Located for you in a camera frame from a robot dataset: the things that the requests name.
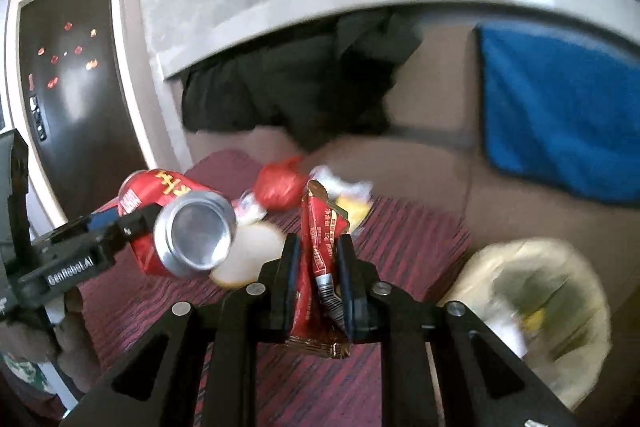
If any round yellow white scrubber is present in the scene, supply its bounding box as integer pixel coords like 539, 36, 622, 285
209, 222, 286, 288

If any red snack wrapper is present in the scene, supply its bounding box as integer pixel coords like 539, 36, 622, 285
286, 180, 350, 360

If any crushed red soda can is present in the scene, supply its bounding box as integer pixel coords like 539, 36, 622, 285
117, 169, 236, 279

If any kleenex tissue pack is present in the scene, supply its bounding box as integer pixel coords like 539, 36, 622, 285
231, 190, 268, 227

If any gloved left hand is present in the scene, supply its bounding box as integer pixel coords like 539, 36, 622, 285
1, 288, 101, 392

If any white crumpled paper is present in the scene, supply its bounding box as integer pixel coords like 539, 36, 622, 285
310, 165, 373, 234

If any red plastic bag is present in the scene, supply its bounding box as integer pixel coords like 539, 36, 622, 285
253, 156, 308, 212

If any red plaid tablecloth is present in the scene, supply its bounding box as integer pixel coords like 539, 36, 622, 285
66, 168, 469, 426

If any black refrigerator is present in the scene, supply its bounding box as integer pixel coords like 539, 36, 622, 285
18, 0, 146, 220

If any beige bin liner bag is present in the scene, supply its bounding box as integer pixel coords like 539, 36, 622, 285
442, 239, 612, 410

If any black cloth on counter edge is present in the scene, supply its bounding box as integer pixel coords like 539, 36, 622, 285
179, 9, 422, 152

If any blue towel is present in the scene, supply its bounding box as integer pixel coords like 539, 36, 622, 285
475, 22, 639, 207

